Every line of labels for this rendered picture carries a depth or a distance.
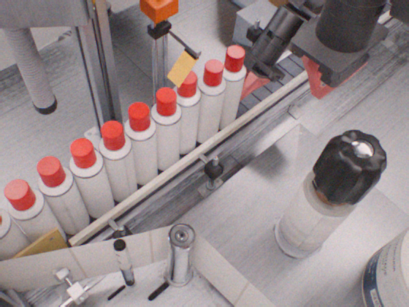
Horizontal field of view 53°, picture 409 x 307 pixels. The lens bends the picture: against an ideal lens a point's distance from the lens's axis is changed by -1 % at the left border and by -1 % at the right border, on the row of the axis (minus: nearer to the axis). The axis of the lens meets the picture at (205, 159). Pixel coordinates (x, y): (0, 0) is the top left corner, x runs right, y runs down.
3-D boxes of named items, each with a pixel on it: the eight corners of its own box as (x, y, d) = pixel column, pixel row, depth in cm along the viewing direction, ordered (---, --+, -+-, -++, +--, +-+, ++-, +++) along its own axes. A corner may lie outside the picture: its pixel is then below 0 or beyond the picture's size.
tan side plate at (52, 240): (17, 287, 67) (-2, 271, 59) (14, 283, 67) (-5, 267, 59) (69, 248, 71) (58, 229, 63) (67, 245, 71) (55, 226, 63)
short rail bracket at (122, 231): (125, 262, 77) (119, 240, 67) (105, 237, 79) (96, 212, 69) (139, 251, 78) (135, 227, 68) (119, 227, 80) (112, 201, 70)
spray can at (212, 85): (201, 149, 85) (209, 81, 68) (187, 131, 87) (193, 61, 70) (221, 138, 87) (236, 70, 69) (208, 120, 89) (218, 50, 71)
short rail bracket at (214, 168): (209, 196, 85) (215, 167, 75) (200, 186, 86) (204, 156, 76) (221, 186, 87) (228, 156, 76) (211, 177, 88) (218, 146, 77)
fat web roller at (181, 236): (177, 293, 70) (180, 258, 54) (159, 273, 71) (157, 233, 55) (196, 275, 72) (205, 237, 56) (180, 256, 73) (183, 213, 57)
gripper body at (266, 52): (268, 80, 79) (291, 47, 76) (231, 50, 82) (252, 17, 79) (281, 82, 84) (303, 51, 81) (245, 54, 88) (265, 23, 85)
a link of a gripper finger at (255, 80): (237, 108, 83) (264, 69, 79) (212, 86, 85) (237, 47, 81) (251, 108, 88) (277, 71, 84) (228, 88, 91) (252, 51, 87)
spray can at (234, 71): (224, 136, 87) (239, 67, 70) (205, 122, 89) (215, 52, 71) (239, 120, 90) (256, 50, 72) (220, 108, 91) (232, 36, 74)
